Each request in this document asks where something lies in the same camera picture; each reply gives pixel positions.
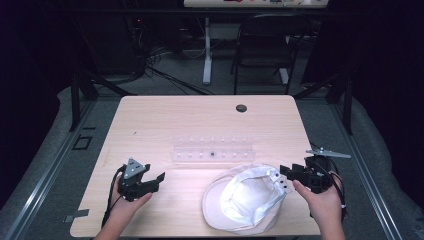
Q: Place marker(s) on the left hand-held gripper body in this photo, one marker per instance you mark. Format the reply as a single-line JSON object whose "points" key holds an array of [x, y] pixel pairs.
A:
{"points": [[133, 186]]}

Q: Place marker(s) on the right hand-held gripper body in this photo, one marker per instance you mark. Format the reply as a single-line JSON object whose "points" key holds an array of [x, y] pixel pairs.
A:
{"points": [[316, 175]]}

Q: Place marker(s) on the white cap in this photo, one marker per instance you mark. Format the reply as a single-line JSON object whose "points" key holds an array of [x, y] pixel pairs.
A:
{"points": [[245, 200]]}

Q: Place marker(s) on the person's left hand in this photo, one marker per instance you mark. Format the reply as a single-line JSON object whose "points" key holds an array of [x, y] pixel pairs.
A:
{"points": [[128, 208]]}

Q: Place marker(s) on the person's right hand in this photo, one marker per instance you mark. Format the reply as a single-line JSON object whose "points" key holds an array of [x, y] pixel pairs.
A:
{"points": [[320, 205]]}

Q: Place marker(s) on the grey tape strip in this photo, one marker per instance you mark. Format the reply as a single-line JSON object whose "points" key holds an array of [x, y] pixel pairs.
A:
{"points": [[77, 215]]}

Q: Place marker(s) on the clear acrylic rack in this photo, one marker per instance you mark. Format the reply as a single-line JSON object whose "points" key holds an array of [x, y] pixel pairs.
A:
{"points": [[213, 150]]}

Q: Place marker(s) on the black tape square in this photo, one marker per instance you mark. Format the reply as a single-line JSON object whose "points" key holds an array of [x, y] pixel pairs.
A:
{"points": [[82, 142]]}

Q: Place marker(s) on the dark round table grommet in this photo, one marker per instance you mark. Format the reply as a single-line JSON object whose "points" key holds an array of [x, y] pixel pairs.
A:
{"points": [[241, 108]]}

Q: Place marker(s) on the black metal stand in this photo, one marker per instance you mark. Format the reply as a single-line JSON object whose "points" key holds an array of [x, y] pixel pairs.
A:
{"points": [[81, 93], [340, 96]]}

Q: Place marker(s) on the black chair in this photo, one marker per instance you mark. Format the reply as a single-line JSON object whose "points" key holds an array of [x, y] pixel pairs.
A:
{"points": [[266, 50]]}

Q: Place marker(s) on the white desk leg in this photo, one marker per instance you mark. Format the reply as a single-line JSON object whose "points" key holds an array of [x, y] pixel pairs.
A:
{"points": [[207, 53]]}

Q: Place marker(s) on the aluminium floor rail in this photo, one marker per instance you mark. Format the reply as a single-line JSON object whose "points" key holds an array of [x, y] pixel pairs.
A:
{"points": [[46, 176], [366, 173]]}

